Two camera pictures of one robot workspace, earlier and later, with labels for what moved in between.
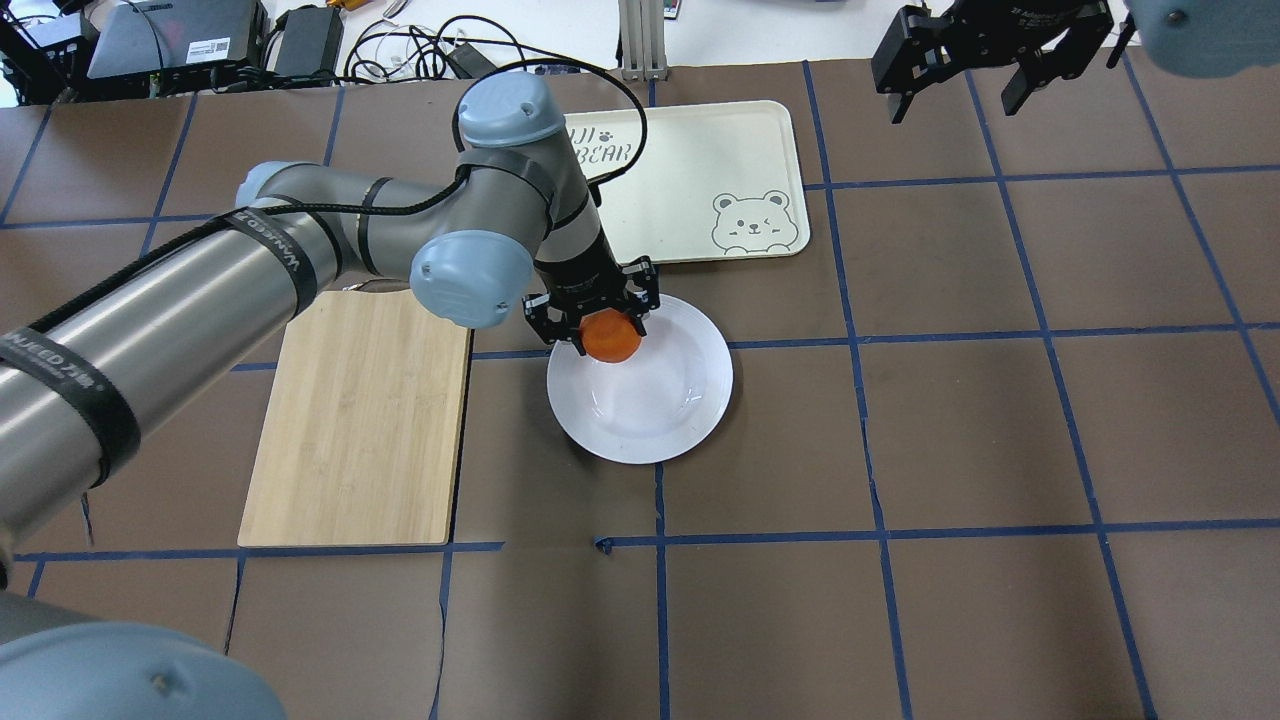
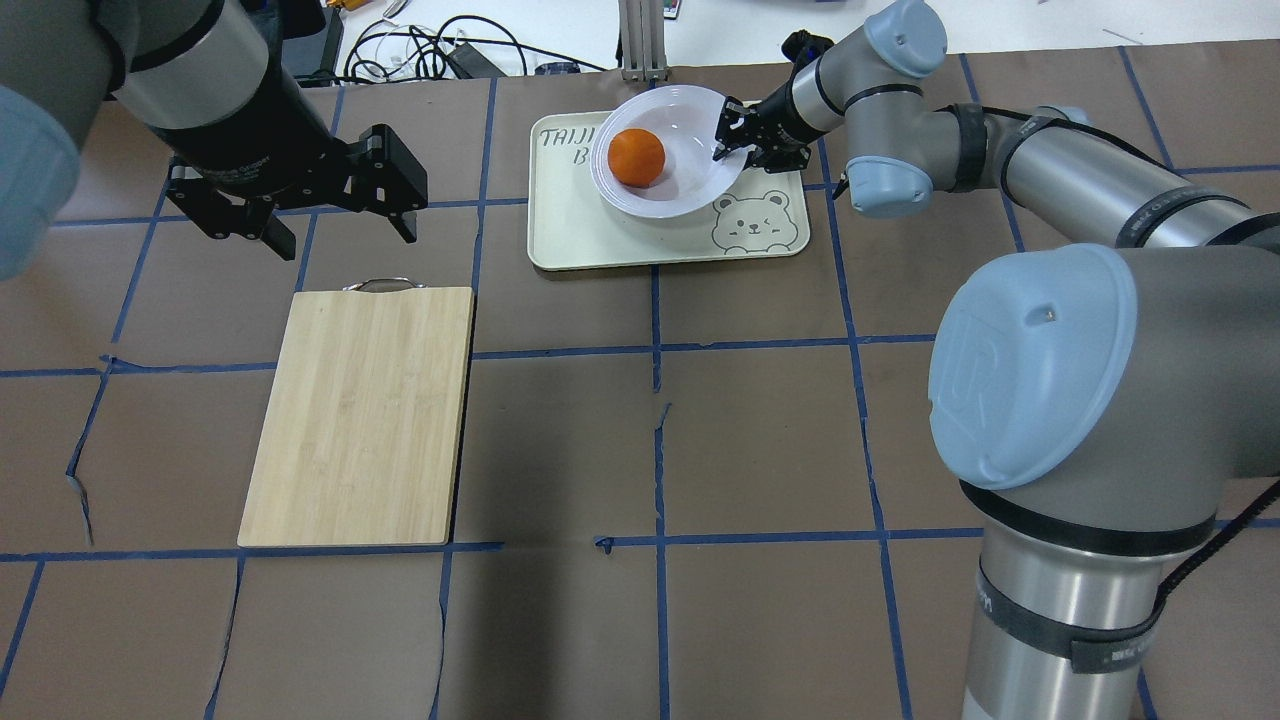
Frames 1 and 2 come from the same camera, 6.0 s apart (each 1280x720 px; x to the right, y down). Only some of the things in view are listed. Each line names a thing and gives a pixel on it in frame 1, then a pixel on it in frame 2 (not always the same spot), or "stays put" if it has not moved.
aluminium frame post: [642, 27] stays put
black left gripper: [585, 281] to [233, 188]
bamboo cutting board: [363, 439] stays put
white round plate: [661, 406] to [686, 120]
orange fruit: [609, 335] to [636, 157]
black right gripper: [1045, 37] to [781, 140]
